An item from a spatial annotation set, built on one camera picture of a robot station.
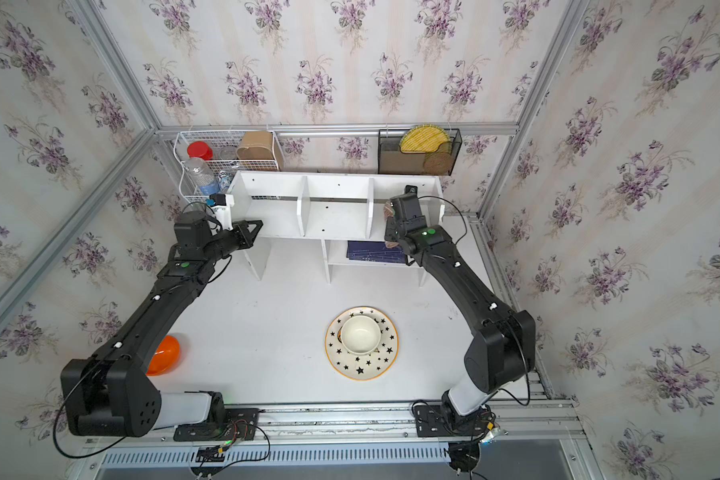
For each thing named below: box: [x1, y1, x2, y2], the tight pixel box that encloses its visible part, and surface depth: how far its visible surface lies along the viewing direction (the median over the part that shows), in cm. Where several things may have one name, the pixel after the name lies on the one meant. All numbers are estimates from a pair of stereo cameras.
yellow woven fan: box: [399, 124, 450, 153], surface depth 95 cm
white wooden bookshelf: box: [229, 171, 445, 285], surface depth 86 cm
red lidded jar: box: [187, 141, 213, 161], surface depth 93 cm
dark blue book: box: [346, 240, 407, 263], surface depth 92 cm
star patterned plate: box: [324, 306, 400, 381], surface depth 86 cm
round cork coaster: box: [423, 152, 452, 176], surface depth 98 cm
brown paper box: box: [236, 131, 274, 160], surface depth 92 cm
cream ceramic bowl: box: [341, 315, 381, 355], surface depth 87 cm
